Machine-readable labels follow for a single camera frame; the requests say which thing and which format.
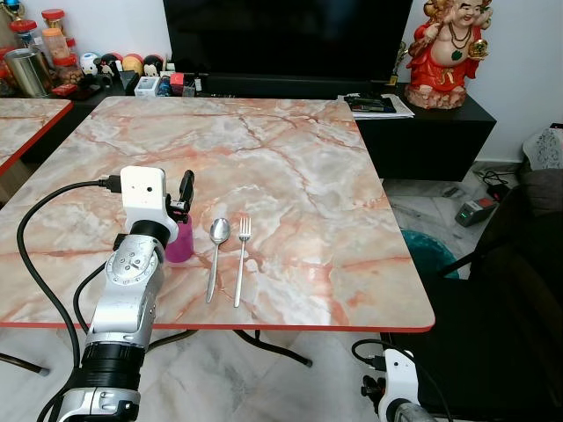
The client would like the black chair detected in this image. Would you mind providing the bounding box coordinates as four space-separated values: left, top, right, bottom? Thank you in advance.
383 166 563 422

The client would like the silver metal spoon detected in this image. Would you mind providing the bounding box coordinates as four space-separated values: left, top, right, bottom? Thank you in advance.
206 217 232 305

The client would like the pink plastic cup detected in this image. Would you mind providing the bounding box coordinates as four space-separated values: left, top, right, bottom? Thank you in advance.
165 218 195 264

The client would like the red lidded clear jar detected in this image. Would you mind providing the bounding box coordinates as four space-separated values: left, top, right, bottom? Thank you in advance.
8 18 40 50

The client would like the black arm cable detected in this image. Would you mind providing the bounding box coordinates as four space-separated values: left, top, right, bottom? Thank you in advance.
16 175 125 370
351 338 450 422

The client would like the red laughing Buddha statue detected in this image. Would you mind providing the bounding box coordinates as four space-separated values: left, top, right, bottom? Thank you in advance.
403 0 491 112

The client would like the teal plastic bin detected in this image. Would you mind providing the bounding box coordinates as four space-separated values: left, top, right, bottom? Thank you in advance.
399 228 459 281

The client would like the grey floor power device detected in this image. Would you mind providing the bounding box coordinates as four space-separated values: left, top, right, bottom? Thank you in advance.
454 198 503 229

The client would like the small white box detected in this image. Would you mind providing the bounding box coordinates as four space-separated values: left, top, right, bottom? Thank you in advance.
133 76 160 97

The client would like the white lace cloth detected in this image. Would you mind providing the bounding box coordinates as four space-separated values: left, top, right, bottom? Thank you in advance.
524 127 563 171

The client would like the black flat television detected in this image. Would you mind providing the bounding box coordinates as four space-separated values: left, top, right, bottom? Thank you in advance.
163 0 415 77

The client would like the black round figurine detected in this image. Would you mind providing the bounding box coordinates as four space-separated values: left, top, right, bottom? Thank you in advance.
143 54 165 76

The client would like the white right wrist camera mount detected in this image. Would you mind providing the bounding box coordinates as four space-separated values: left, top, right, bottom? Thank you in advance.
376 349 420 415

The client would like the black booklet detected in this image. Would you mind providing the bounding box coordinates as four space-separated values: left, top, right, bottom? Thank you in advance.
349 96 390 113

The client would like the white round figurine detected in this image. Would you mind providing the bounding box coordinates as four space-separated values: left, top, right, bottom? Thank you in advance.
78 52 100 76

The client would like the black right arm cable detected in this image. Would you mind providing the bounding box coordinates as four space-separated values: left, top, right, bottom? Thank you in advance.
351 338 450 422

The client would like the small gold trophy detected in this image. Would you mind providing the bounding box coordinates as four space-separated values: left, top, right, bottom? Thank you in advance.
395 40 411 73

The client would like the black television cabinet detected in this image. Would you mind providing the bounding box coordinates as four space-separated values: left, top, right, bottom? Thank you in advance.
18 74 499 182

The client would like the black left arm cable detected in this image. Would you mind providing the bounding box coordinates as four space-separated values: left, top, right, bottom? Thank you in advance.
16 175 125 370

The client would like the silver metal canister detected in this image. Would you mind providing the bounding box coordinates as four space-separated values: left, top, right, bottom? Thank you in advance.
4 47 53 98

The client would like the silver metal fork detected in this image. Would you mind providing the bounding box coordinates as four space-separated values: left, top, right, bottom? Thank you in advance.
232 216 253 309

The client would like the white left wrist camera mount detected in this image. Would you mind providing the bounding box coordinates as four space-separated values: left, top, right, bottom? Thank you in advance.
121 165 168 226

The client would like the yellow round figurine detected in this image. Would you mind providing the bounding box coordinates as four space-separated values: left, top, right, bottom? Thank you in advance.
121 54 144 76

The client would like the dark metal table leg frame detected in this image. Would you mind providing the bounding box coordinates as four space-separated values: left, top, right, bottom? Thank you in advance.
0 352 50 377
145 329 314 368

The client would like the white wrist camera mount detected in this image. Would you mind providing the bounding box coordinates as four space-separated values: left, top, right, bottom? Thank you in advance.
121 165 168 226
376 349 420 415

